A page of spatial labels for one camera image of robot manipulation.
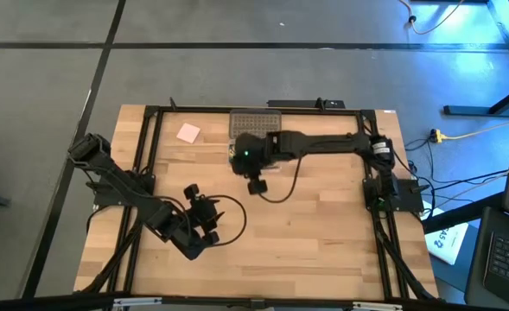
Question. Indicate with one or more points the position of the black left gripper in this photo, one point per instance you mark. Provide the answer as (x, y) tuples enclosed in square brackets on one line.
[(202, 216)]

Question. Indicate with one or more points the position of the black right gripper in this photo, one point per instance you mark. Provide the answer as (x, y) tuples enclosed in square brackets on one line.
[(254, 155)]

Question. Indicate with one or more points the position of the pink sticky note pad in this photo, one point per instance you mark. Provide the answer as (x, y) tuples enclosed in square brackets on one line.
[(188, 133)]

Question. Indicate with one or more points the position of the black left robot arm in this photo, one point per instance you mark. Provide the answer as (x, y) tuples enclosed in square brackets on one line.
[(120, 181)]

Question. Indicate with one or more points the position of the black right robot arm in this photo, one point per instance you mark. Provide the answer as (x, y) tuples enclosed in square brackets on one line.
[(323, 142)]

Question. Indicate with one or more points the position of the white printed box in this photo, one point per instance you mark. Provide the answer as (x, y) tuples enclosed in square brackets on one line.
[(446, 246)]

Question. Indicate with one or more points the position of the blue metal table leg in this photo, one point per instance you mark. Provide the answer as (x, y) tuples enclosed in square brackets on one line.
[(474, 111)]

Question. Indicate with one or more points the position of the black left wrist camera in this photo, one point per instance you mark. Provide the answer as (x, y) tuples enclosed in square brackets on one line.
[(192, 191)]

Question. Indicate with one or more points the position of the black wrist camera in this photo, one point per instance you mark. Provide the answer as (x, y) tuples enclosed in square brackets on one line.
[(192, 191), (257, 187)]

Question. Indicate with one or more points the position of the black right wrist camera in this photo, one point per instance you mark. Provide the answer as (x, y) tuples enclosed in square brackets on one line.
[(257, 187)]

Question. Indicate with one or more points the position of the black mount bar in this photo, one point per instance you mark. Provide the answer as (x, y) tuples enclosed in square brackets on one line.
[(297, 103)]

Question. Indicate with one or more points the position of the black aluminium table frame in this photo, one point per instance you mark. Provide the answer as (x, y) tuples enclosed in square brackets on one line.
[(323, 111)]

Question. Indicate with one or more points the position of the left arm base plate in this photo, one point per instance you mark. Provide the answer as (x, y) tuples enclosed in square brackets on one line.
[(103, 198)]

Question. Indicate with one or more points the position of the silver bracket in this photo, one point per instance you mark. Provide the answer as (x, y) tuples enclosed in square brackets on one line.
[(377, 306), (137, 301)]

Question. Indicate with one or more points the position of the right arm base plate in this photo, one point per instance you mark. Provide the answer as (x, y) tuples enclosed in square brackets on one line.
[(409, 194)]

